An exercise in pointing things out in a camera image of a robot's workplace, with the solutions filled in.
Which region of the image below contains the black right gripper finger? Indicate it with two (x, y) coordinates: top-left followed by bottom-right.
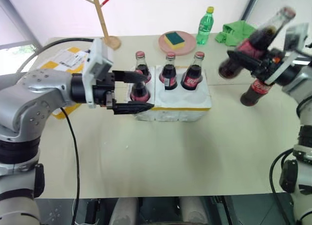
(226, 50), (264, 73)

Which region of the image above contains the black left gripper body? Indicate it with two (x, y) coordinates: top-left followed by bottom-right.
(92, 71), (117, 110)

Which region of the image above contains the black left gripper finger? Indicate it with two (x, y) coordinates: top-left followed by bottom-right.
(112, 70), (151, 84)
(112, 100), (155, 115)

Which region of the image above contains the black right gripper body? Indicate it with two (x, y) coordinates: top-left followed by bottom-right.
(253, 48), (286, 82)

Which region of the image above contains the glass cola bottle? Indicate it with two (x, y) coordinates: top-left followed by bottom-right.
(158, 52), (178, 91)
(130, 81), (151, 103)
(180, 51), (205, 91)
(135, 51), (151, 83)
(239, 78), (274, 108)
(218, 6), (297, 79)

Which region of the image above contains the yellow taped cardboard box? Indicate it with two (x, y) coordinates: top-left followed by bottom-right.
(39, 46), (94, 120)

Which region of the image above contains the white foam crate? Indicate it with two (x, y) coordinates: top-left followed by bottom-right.
(125, 65), (213, 123)

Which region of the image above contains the green cloth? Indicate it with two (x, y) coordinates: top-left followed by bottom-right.
(214, 20), (257, 47)

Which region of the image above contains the green plastic soda bottle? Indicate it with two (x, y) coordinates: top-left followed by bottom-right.
(195, 6), (215, 46)

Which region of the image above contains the pink round plate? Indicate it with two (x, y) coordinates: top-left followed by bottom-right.
(158, 30), (197, 56)

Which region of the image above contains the yellow green sponge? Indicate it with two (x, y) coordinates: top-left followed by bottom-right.
(163, 32), (186, 51)

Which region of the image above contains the wooden branch rack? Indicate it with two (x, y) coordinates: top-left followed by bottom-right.
(75, 0), (122, 51)

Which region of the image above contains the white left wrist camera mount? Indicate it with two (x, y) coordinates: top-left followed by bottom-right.
(82, 38), (114, 109)

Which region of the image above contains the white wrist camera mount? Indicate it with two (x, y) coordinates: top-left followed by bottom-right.
(82, 38), (114, 109)
(265, 22), (309, 86)

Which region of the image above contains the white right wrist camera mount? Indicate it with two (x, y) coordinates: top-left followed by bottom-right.
(265, 22), (309, 86)

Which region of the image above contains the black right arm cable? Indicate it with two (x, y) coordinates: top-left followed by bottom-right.
(269, 148), (298, 225)

